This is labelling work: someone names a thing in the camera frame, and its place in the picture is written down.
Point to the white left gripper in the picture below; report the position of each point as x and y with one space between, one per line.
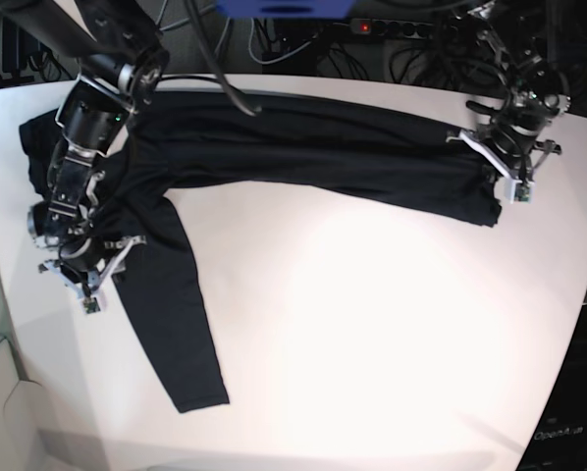
516 166

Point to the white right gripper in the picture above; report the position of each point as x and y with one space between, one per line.
85 265

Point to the dark navy T-shirt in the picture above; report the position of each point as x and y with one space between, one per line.
189 140

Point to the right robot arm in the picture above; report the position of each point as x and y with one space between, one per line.
122 61

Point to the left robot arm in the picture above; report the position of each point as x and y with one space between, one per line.
536 52

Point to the black adapters on floor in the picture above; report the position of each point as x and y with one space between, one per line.
25 60

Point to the black OpenArm computer case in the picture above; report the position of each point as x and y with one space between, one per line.
560 440

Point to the blue plastic bin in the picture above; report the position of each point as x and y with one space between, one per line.
285 9

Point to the white power strip red switch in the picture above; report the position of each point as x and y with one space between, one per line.
391 29

